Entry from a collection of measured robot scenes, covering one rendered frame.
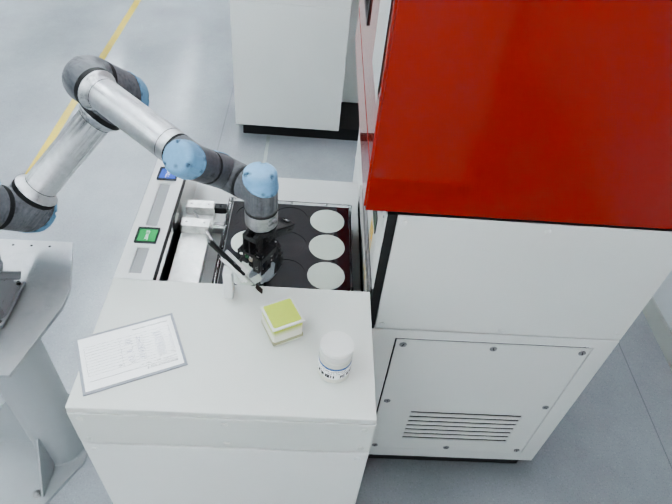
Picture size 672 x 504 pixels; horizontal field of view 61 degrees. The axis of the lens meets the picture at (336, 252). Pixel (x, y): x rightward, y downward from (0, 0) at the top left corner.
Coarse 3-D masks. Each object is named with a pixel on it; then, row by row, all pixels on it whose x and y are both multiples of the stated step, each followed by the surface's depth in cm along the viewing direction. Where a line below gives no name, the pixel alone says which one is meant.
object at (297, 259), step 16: (240, 208) 166; (288, 208) 168; (304, 208) 169; (320, 208) 169; (336, 208) 170; (240, 224) 162; (304, 224) 164; (288, 240) 159; (304, 240) 159; (240, 256) 153; (288, 256) 154; (304, 256) 155; (288, 272) 150; (304, 272) 151; (336, 288) 148
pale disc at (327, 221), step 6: (324, 210) 169; (330, 210) 169; (312, 216) 167; (318, 216) 167; (324, 216) 167; (330, 216) 167; (336, 216) 167; (312, 222) 165; (318, 222) 165; (324, 222) 165; (330, 222) 165; (336, 222) 166; (342, 222) 166; (318, 228) 163; (324, 228) 163; (330, 228) 164; (336, 228) 164
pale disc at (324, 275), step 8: (320, 264) 153; (328, 264) 153; (312, 272) 151; (320, 272) 151; (328, 272) 151; (336, 272) 152; (312, 280) 149; (320, 280) 149; (328, 280) 149; (336, 280) 150; (320, 288) 147; (328, 288) 147
